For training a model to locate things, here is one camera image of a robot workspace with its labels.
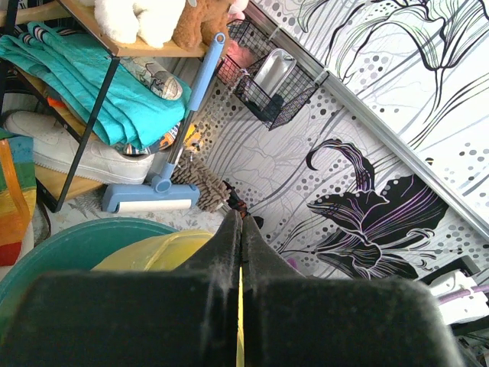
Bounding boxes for pink plush toy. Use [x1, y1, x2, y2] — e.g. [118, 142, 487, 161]
[227, 0, 254, 68]

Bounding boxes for white plush dog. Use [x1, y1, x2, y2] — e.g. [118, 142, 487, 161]
[94, 0, 186, 48]

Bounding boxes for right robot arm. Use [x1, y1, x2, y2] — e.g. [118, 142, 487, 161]
[419, 255, 488, 348]

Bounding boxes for black wire basket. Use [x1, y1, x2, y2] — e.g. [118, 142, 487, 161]
[218, 20, 328, 131]

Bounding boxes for teal folded cloth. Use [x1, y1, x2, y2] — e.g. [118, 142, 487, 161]
[1, 22, 191, 148]

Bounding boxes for brown teddy bear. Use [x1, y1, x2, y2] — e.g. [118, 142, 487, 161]
[172, 0, 233, 54]

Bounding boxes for wooden shelf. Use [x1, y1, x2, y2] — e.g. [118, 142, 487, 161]
[0, 0, 209, 213]

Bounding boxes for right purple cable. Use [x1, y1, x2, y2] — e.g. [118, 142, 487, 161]
[435, 283, 489, 307]

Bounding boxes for black orange toy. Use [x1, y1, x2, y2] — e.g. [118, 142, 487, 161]
[223, 181, 251, 219]

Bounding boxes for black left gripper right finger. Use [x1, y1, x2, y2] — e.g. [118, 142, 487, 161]
[241, 217, 464, 366]

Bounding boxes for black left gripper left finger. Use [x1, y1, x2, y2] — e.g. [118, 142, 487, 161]
[1, 211, 242, 366]

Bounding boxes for teal plastic trash bin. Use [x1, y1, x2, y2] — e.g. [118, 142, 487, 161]
[1, 217, 176, 312]

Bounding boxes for white shoes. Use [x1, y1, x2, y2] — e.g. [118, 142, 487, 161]
[2, 110, 156, 186]

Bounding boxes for blue lint roller mop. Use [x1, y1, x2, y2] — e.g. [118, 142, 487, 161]
[102, 32, 226, 213]

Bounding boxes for rainbow striped cloth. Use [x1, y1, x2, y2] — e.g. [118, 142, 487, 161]
[1, 129, 37, 267]

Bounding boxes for yellow plastic trash bag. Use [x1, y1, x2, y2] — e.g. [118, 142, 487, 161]
[91, 228, 245, 367]

